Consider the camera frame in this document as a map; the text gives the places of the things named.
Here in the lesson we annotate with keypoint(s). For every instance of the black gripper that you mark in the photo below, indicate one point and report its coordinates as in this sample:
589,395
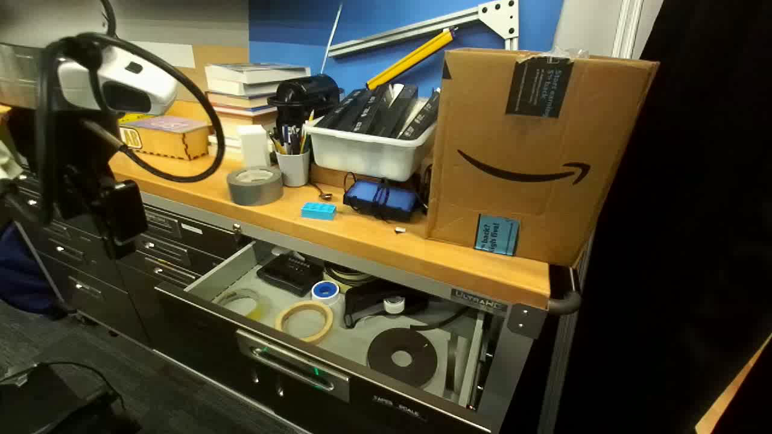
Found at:
122,218

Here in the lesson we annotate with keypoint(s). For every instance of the small blue block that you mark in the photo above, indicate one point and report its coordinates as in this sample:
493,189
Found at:
319,211

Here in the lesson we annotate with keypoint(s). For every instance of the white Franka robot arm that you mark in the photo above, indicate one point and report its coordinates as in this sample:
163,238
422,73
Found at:
122,76

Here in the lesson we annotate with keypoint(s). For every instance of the dark drawer cabinet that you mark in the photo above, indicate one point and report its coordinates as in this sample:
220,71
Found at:
98,298

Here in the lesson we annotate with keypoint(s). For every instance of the grey metal open drawer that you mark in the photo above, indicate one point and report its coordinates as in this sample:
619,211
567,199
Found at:
208,325

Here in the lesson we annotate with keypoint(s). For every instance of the laser cut wooden box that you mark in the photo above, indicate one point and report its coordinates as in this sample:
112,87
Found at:
166,135

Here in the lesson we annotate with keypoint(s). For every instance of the stack of books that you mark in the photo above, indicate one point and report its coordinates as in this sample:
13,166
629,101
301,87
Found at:
238,132

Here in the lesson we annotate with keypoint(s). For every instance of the clear tape roll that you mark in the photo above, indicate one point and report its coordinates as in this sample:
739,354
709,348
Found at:
241,301

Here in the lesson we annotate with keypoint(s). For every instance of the small white carton box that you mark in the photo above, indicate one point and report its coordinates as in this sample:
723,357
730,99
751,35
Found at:
254,144

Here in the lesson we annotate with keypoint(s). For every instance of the red edged book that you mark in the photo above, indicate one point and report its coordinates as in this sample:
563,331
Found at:
243,112

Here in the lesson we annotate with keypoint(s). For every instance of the brown cover book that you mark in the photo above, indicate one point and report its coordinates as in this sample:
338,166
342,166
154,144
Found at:
241,99

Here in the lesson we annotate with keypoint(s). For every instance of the black flat case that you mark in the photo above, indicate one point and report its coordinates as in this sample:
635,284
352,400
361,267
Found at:
290,272

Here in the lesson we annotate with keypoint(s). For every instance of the grey pen cup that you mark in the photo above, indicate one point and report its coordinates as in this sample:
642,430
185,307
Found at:
294,166

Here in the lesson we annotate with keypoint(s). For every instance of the thick white book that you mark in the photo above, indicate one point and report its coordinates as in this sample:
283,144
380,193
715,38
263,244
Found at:
254,78

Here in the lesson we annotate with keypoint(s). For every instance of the tan masking tape roll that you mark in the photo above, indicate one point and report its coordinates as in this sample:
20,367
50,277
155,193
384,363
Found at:
305,318

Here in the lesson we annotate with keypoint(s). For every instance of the blue tape roll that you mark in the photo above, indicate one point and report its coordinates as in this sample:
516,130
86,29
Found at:
324,290

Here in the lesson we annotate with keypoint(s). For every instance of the blue pin board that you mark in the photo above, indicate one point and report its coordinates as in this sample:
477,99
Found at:
279,36

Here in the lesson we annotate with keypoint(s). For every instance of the white plastic bin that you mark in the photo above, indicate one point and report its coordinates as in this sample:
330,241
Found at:
365,153

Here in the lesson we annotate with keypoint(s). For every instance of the black flat box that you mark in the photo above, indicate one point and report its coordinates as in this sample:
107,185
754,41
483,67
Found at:
389,109
424,113
353,109

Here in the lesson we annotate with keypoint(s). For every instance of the blue and black pouch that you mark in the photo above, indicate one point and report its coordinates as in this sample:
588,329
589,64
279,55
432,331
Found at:
382,199

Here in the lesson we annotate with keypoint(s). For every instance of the small black device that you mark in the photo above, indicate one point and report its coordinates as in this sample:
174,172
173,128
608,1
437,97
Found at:
376,298

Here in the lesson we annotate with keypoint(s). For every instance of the thin white rod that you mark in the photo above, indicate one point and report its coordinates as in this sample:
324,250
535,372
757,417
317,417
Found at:
332,36

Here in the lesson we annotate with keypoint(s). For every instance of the small white tape roll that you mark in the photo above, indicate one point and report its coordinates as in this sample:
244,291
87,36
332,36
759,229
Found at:
395,304

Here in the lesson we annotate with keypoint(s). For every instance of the black disc roll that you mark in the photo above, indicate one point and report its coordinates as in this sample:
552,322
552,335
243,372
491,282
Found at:
402,357

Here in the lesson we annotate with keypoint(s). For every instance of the yellow bar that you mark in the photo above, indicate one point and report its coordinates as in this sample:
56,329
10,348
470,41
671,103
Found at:
411,59

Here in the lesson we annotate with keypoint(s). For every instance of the Amazon cardboard box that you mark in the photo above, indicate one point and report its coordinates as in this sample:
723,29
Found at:
531,153

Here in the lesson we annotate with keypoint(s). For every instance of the black curtain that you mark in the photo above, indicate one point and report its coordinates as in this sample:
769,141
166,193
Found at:
684,201

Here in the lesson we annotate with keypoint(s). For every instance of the wooden plank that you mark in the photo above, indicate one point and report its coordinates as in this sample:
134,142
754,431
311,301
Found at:
728,394

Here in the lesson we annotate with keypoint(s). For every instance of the grey duct tape roll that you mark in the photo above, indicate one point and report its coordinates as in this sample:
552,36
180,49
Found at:
254,184

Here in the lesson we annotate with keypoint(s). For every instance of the aluminium extrusion frame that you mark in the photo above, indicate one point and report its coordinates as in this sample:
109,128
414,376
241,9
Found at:
450,20

